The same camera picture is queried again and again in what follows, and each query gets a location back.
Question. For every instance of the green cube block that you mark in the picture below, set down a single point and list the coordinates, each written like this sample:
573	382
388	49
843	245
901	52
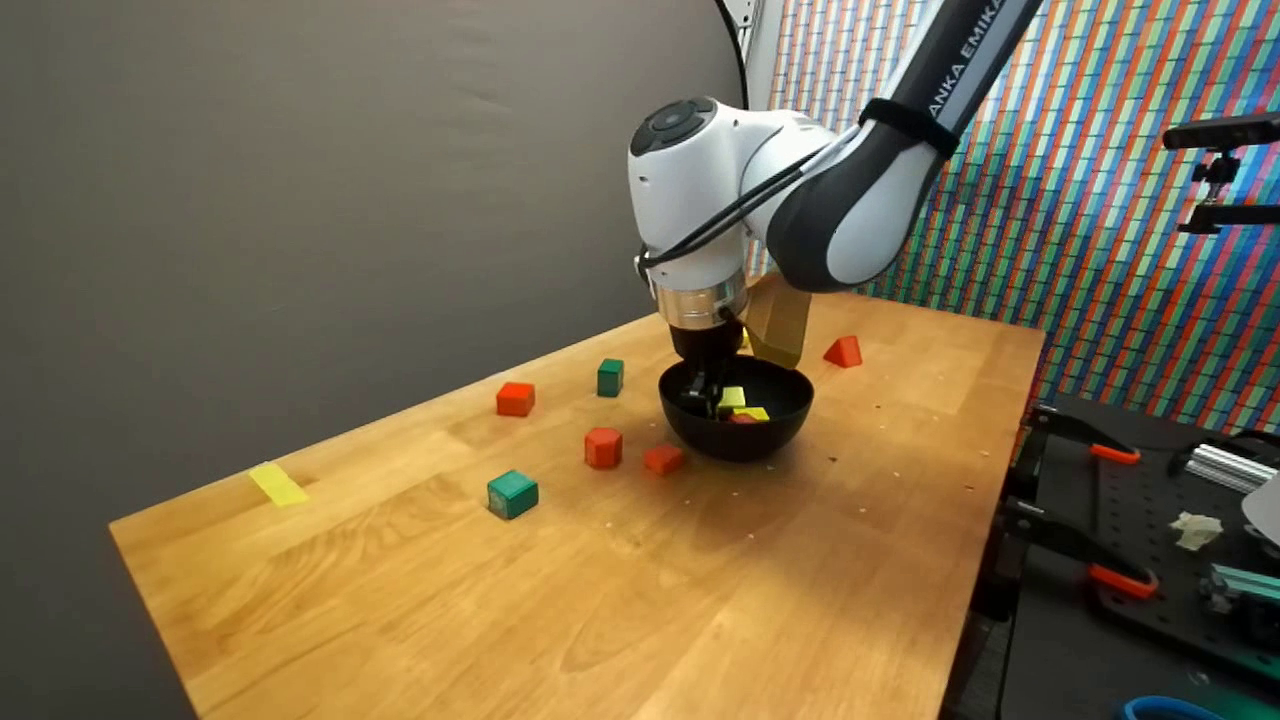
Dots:
513	494
611	377

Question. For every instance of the orange handled clamp lower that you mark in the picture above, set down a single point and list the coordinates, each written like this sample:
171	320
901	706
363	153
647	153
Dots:
1106	565

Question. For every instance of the orange handled clamp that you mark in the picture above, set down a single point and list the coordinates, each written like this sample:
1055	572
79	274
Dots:
1092	436
1106	565

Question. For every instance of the yellow tape strip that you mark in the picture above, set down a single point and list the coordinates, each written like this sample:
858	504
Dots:
278	485

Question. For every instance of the lime yellow block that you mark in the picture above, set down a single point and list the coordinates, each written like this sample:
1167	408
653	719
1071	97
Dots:
734	397

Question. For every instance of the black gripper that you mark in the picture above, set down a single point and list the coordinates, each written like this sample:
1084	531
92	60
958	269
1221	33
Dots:
702	356

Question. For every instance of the black perforated tool board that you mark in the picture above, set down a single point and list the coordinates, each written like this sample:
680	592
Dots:
1213	607

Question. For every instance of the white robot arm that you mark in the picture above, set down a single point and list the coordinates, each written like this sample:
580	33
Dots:
831	211

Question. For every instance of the blue handled tool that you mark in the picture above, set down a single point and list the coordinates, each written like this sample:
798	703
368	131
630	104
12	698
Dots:
1167	710

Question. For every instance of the orange handled clamp upper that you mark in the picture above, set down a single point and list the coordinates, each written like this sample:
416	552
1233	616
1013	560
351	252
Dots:
1092	436

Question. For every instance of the red triangular prism block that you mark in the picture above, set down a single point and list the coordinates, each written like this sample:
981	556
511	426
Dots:
846	355

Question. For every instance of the wrist camera on wooden mount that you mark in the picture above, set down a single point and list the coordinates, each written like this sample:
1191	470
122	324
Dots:
777	320

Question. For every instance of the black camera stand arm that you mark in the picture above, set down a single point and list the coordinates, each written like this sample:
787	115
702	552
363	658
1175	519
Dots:
1221	138

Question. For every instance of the yellow block in bowl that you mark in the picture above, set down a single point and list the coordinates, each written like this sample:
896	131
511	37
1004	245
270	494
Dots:
748	416

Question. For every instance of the black bowl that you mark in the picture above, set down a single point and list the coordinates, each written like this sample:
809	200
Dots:
782	390

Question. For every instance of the small red cube block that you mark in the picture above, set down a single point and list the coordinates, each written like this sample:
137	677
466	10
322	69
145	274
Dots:
660	460

